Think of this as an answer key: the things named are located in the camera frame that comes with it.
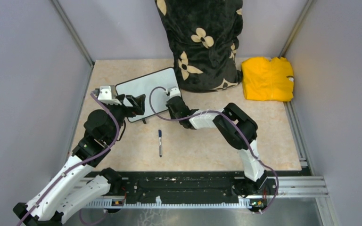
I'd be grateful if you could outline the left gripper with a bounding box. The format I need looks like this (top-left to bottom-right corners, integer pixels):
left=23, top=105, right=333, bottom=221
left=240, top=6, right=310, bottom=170
left=105, top=94, right=146, bottom=143

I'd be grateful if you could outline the white marker pen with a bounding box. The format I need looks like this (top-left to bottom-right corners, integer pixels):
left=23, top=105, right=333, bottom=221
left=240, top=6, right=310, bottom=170
left=158, top=137, right=163, bottom=158

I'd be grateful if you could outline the small whiteboard black frame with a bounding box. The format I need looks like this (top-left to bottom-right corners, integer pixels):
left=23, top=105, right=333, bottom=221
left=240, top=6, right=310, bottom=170
left=115, top=67, right=179, bottom=122

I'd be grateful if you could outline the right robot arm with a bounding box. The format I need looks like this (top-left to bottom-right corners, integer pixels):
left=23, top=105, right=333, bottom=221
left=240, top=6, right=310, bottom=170
left=166, top=96, right=267, bottom=196

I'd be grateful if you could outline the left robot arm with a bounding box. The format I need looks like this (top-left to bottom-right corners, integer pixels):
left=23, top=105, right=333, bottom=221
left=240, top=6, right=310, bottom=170
left=13, top=94, right=146, bottom=226

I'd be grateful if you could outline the black floral blanket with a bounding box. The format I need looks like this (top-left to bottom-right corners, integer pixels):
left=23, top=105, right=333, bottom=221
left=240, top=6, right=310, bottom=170
left=155, top=0, right=243, bottom=93

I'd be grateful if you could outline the folded yellow garment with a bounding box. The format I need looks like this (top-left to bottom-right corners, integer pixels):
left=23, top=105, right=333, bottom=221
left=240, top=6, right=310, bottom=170
left=241, top=57, right=294, bottom=102

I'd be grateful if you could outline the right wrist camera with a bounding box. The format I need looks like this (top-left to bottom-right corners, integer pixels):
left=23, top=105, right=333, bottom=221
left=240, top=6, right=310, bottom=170
left=165, top=87, right=181, bottom=100

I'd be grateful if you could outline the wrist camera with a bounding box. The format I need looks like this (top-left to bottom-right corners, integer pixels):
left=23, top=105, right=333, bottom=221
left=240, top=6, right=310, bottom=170
left=94, top=85, right=118, bottom=105
left=165, top=87, right=181, bottom=100

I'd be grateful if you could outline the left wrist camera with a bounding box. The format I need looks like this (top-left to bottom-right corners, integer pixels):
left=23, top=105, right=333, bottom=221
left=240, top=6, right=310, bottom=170
left=94, top=85, right=118, bottom=105

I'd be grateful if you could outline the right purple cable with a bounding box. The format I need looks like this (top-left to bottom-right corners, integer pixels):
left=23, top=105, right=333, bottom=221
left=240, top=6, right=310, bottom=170
left=148, top=86, right=280, bottom=214

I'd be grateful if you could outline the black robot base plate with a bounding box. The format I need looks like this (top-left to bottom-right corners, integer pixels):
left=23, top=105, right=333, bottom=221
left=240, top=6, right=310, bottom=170
left=84, top=168, right=311, bottom=214

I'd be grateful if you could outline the aluminium rail frame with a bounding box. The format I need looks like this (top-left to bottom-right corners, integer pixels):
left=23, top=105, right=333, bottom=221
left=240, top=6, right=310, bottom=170
left=49, top=174, right=330, bottom=210

